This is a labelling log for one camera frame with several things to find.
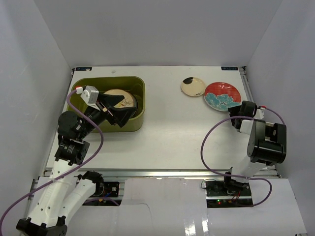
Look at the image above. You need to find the beige bird branch plate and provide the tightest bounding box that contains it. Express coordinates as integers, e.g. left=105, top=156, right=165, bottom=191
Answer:
left=104, top=89, right=137, bottom=109

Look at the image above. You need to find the small cream black plate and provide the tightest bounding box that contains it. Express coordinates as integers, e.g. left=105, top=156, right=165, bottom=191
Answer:
left=181, top=77, right=206, bottom=97

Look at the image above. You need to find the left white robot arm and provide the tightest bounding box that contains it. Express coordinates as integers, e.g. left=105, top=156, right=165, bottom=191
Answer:
left=16, top=89, right=138, bottom=236

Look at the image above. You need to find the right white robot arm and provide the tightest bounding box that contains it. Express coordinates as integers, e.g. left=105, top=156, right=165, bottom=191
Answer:
left=222, top=101, right=287, bottom=196

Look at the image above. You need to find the green plastic bin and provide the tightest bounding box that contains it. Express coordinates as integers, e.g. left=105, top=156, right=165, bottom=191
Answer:
left=71, top=76, right=145, bottom=133

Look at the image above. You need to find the red blue flower plate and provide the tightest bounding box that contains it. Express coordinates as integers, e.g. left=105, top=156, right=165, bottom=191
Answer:
left=203, top=82, right=242, bottom=112

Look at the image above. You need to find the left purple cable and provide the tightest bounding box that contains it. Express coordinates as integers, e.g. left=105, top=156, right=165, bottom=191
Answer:
left=0, top=88, right=104, bottom=229

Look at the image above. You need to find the purple cable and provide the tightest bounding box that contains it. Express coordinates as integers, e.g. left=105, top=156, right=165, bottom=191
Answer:
left=0, top=88, right=104, bottom=229
left=200, top=107, right=286, bottom=207

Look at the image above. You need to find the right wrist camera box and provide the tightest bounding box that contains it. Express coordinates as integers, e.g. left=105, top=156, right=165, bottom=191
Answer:
left=254, top=107, right=264, bottom=119

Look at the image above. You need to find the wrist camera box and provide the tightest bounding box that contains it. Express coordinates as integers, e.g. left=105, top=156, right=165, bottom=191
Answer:
left=75, top=86, right=99, bottom=110
left=254, top=107, right=264, bottom=119

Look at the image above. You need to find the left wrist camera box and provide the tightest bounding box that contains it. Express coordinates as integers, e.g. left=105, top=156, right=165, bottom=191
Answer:
left=75, top=86, right=99, bottom=110

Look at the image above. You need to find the aluminium table frame rail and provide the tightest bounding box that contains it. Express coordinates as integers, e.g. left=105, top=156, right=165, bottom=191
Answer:
left=236, top=66, right=285, bottom=178

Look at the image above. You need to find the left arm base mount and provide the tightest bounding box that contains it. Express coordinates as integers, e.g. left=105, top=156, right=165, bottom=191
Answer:
left=77, top=171, right=121, bottom=206

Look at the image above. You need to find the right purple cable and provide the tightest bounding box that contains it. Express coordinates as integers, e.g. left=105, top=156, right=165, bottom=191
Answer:
left=200, top=107, right=286, bottom=207

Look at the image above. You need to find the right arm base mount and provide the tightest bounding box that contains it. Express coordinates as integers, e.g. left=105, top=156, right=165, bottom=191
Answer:
left=200, top=178, right=253, bottom=208

